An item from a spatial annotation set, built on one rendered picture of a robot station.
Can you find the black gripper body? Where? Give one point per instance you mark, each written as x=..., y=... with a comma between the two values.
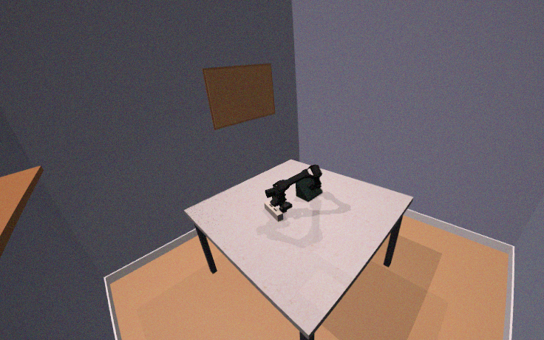
x=285, y=205

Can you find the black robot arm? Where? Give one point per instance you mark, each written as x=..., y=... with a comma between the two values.
x=281, y=186

